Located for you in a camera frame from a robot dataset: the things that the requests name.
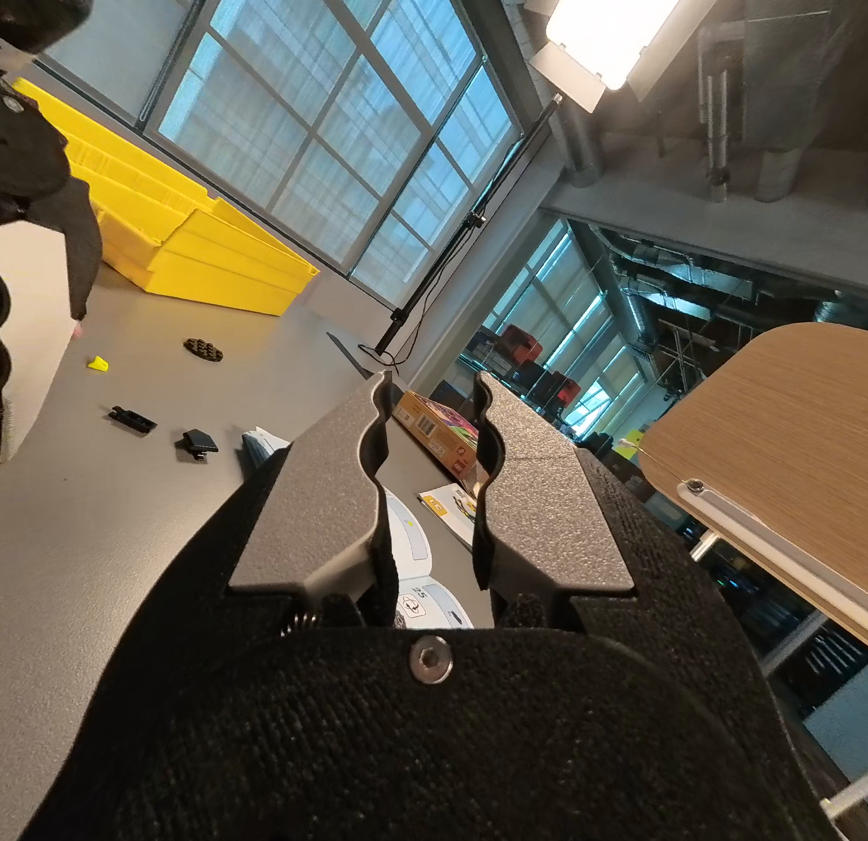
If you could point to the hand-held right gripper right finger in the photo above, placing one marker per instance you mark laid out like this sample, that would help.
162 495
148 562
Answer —
556 515

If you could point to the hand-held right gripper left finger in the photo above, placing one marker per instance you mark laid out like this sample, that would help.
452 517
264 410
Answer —
305 515

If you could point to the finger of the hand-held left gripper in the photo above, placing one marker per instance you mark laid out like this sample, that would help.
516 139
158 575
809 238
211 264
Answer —
37 312

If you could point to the small yellow lego piece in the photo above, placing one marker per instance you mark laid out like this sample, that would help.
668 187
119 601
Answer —
99 363

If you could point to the lego instruction booklet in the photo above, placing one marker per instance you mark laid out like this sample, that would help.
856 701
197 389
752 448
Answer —
413 536
447 508

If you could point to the yellow plastic bin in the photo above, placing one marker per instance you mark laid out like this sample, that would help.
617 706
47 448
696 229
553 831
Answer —
203 258

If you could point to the closed lego instruction booklet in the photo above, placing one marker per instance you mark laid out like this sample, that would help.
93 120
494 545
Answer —
447 508

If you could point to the black wedge lego piece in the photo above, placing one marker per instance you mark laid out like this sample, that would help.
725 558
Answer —
201 441

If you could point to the black clip lego piece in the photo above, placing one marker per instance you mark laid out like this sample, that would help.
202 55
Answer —
132 420

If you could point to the colourful cardboard lego box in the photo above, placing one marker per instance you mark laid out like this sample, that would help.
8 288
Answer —
434 427

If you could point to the round black lego piece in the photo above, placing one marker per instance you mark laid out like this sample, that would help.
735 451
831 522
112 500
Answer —
203 350

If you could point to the small yellow sign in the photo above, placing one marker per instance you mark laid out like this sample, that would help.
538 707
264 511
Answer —
627 444

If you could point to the storage shelf with red boxes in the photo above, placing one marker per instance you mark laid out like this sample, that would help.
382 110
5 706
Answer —
522 346

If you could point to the window with blinds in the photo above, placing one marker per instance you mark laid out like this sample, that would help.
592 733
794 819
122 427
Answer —
305 108

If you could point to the black pole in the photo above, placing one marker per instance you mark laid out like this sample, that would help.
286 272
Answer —
468 224

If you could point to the bright ceiling light panel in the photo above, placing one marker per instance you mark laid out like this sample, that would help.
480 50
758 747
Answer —
610 20

